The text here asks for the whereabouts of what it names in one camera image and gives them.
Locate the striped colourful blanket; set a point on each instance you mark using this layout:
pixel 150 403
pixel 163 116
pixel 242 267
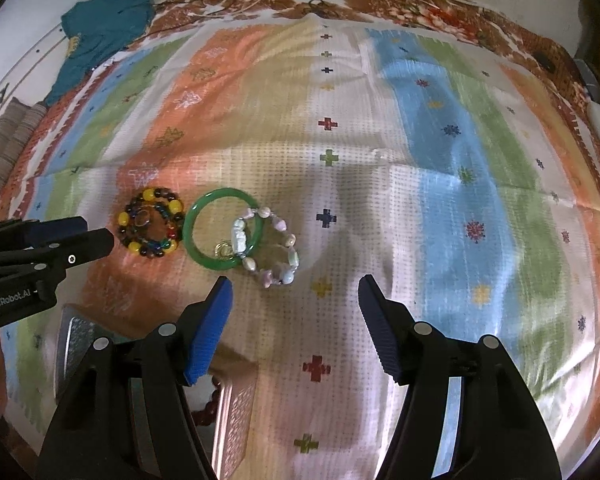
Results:
pixel 330 110

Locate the brown striped folded cloth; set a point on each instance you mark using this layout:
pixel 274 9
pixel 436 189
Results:
pixel 5 145

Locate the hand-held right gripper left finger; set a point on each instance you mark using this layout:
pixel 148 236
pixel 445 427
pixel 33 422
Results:
pixel 207 332

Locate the teal garment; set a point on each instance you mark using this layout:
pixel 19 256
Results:
pixel 105 20

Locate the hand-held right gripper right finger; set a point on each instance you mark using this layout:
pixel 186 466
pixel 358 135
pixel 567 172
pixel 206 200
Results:
pixel 380 332

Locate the green jade bangle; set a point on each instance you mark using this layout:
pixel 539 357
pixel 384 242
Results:
pixel 192 230

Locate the silver embossed metal box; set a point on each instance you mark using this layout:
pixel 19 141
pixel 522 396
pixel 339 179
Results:
pixel 235 410

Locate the brown floral bedsheet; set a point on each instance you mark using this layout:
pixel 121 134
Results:
pixel 430 5

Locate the white patterned sheet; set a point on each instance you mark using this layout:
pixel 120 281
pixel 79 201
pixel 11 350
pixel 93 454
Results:
pixel 25 60

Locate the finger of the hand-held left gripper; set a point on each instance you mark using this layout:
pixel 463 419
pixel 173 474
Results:
pixel 72 256
pixel 55 229

